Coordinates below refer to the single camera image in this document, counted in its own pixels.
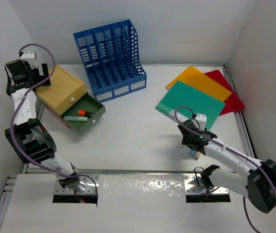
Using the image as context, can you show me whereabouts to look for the pink eraser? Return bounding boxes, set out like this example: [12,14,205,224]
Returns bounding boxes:
[191,151,201,161]

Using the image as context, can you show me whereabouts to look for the blue file organizer rack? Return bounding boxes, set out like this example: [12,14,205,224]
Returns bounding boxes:
[73,20,147,102]

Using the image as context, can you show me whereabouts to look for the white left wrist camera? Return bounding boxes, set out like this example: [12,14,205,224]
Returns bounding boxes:
[19,50,38,69]

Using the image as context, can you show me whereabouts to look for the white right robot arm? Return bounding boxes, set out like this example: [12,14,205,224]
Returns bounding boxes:
[178,120,276,213]

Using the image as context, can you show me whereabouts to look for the black orange highlighter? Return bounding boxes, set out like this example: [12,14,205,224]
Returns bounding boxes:
[78,110,94,118]

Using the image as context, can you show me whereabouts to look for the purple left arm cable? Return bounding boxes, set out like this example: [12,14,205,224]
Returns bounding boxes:
[9,43,99,195]

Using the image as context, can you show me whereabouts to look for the green glue stick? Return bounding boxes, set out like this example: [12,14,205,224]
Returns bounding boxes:
[64,116,88,122]

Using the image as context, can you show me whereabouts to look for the orange folder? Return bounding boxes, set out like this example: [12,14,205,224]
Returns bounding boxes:
[165,66,232,102]

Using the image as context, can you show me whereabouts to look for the green folder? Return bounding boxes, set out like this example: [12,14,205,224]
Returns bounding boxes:
[155,81,225,130]

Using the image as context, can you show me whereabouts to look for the pink bottom drawer box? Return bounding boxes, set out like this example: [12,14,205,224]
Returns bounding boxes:
[60,118,71,129]

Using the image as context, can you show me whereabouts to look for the yellow drawer box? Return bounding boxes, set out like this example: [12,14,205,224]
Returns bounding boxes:
[36,65,87,115]

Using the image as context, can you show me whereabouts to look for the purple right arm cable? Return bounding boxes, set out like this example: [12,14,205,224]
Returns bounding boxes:
[174,106,276,233]

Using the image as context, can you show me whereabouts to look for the red folder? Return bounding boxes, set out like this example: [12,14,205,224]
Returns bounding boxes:
[205,70,245,116]

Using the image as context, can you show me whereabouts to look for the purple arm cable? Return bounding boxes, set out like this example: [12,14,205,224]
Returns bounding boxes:
[9,43,99,195]
[174,106,276,233]

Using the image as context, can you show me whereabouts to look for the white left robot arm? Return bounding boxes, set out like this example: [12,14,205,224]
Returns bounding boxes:
[4,59,81,191]

